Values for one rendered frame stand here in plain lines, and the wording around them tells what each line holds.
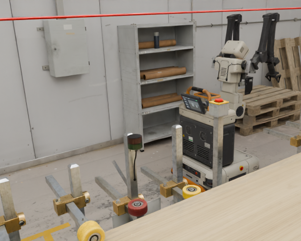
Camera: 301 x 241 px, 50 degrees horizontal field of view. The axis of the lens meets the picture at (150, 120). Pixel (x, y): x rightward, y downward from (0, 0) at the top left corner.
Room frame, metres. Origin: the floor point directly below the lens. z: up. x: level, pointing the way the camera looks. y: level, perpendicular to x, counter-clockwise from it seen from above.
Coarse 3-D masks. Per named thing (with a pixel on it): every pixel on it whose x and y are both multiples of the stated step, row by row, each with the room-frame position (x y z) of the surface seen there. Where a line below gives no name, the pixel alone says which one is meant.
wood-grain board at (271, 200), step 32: (288, 160) 1.51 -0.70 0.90; (224, 192) 1.23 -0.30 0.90; (256, 192) 1.22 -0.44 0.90; (288, 192) 1.20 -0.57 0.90; (128, 224) 1.03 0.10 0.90; (160, 224) 1.02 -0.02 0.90; (192, 224) 1.01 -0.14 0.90; (224, 224) 1.00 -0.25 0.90; (256, 224) 1.00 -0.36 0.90; (288, 224) 0.99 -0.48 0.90
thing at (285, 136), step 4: (264, 128) 2.13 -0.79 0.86; (268, 128) 2.13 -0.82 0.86; (264, 132) 2.12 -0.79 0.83; (268, 132) 2.09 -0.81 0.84; (272, 132) 2.06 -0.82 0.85; (276, 132) 2.04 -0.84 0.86; (280, 132) 2.03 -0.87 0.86; (276, 136) 2.04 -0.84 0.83; (280, 136) 2.01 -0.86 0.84; (284, 136) 1.98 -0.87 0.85; (288, 136) 1.96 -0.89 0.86; (292, 136) 1.95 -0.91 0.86; (288, 140) 1.96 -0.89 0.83
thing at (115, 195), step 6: (96, 180) 1.49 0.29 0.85; (102, 180) 1.46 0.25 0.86; (102, 186) 1.42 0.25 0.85; (108, 186) 1.40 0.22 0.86; (108, 192) 1.36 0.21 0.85; (114, 192) 1.34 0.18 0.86; (114, 198) 1.31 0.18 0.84; (126, 210) 1.22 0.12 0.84; (132, 216) 1.17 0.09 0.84; (138, 216) 1.14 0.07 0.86
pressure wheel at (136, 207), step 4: (132, 200) 1.18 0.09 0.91; (136, 200) 1.18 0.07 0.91; (140, 200) 1.18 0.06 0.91; (144, 200) 1.18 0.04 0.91; (128, 204) 1.16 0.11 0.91; (132, 204) 1.16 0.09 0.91; (136, 204) 1.15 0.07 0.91; (140, 204) 1.16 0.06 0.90; (144, 204) 1.15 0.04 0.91; (128, 208) 1.15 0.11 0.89; (132, 208) 1.13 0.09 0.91; (136, 208) 1.12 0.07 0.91; (140, 208) 1.12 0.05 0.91; (144, 208) 1.13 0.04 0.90; (132, 212) 1.12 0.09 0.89; (136, 212) 1.12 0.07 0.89; (140, 212) 1.12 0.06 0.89; (144, 212) 1.13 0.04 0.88; (136, 216) 1.12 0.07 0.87
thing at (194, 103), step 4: (184, 96) 2.88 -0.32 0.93; (188, 96) 2.83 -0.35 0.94; (192, 96) 2.79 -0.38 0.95; (196, 96) 2.77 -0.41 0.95; (184, 100) 2.92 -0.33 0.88; (188, 100) 2.86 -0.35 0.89; (192, 100) 2.81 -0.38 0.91; (196, 100) 2.75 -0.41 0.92; (200, 100) 2.73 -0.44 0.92; (188, 104) 2.90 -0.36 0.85; (192, 104) 2.84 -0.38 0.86; (196, 104) 2.78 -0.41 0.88; (200, 104) 2.73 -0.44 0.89; (204, 104) 2.74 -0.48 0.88; (208, 104) 2.72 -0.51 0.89; (188, 108) 2.93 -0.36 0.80; (192, 108) 2.87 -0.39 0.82; (196, 108) 2.81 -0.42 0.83; (200, 108) 2.76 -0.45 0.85; (200, 112) 2.79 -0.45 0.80; (204, 112) 2.75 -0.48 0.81
